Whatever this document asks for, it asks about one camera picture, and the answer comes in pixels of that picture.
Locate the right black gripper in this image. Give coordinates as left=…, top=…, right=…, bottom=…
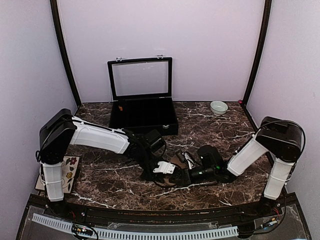
left=173, top=165, right=217, bottom=186

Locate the tan brown sock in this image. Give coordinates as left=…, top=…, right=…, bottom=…
left=164, top=155, right=192, bottom=187

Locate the black display case glass lid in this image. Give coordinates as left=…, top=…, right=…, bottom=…
left=107, top=56, right=180, bottom=138

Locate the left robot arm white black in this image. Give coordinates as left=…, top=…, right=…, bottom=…
left=35, top=108, right=184, bottom=218

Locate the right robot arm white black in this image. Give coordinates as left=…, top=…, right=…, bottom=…
left=188, top=116, right=306, bottom=217

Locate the pale green bowl at back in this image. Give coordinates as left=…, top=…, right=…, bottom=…
left=210, top=100, right=229, bottom=116

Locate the floral patterned mat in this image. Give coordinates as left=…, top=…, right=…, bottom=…
left=34, top=154, right=81, bottom=194

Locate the green circuit board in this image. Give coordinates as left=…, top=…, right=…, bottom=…
left=71, top=224, right=94, bottom=237

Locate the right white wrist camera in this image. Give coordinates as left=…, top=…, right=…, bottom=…
left=175, top=150, right=197, bottom=170

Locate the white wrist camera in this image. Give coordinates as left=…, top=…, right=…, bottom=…
left=153, top=161, right=176, bottom=174
left=175, top=150, right=197, bottom=170

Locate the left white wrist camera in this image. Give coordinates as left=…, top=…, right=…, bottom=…
left=153, top=161, right=176, bottom=174

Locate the black front rail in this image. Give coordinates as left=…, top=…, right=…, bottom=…
left=29, top=194, right=301, bottom=226

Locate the white slotted cable duct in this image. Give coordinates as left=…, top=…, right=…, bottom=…
left=31, top=213, right=239, bottom=240

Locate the right black frame post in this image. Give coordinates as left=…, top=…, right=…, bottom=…
left=242, top=0, right=272, bottom=108

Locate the black frame post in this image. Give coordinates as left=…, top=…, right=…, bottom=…
left=49, top=0, right=82, bottom=108
left=242, top=0, right=272, bottom=108

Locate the left black frame post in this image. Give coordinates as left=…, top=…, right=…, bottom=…
left=49, top=0, right=82, bottom=108

